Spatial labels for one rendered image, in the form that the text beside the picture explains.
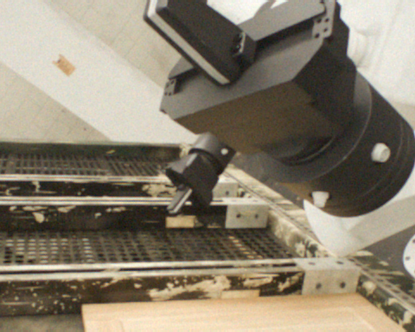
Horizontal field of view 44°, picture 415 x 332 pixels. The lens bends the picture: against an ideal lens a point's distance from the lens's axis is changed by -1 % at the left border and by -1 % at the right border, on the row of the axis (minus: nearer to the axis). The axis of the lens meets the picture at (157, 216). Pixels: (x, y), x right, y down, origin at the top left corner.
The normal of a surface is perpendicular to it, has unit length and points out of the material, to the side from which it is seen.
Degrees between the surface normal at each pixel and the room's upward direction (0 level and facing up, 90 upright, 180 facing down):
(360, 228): 106
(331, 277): 90
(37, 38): 90
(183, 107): 16
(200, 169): 96
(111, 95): 90
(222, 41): 100
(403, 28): 23
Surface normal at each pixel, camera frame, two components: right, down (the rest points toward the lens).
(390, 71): -0.94, -0.16
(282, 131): -0.21, 0.94
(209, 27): 0.65, -0.08
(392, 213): 0.07, 0.82
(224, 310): 0.07, -0.95
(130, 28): 0.14, 0.44
